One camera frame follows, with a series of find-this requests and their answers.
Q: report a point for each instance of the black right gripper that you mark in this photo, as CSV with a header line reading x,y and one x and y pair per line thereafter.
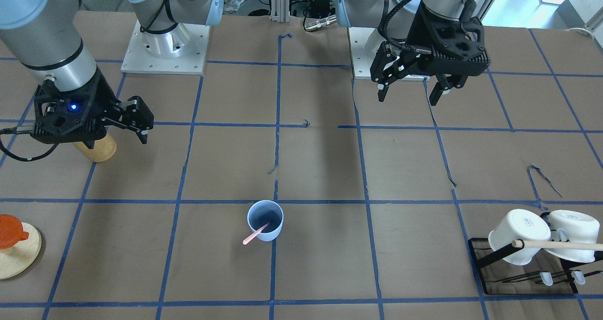
x,y
104,102

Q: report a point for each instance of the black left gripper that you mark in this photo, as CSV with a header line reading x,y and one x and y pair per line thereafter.
x,y
416,38

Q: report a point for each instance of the light blue plastic cup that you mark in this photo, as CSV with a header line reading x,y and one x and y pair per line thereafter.
x,y
266,212

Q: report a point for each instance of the pink chopstick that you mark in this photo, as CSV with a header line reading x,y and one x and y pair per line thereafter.
x,y
254,234

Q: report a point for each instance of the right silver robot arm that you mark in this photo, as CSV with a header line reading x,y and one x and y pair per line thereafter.
x,y
41,35

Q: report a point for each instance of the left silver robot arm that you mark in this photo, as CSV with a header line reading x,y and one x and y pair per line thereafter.
x,y
393,18

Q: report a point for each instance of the bamboo chopstick holder cup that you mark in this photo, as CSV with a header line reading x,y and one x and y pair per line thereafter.
x,y
102,150

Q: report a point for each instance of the orange hanging mug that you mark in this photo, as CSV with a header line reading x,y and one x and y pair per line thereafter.
x,y
11,231

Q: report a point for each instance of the white mug front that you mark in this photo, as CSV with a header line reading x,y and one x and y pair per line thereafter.
x,y
519,224

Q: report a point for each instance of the white mug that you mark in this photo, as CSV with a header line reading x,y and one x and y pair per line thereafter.
x,y
519,224
575,227

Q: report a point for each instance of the wooden mug tree stand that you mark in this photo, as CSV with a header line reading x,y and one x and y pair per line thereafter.
x,y
18,258

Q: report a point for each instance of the white mug rear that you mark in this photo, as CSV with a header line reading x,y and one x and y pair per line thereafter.
x,y
575,227

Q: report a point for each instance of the aluminium frame post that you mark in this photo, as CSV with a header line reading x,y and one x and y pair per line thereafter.
x,y
280,11

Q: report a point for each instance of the black wire mug rack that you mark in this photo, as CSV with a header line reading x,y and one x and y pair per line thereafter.
x,y
524,267

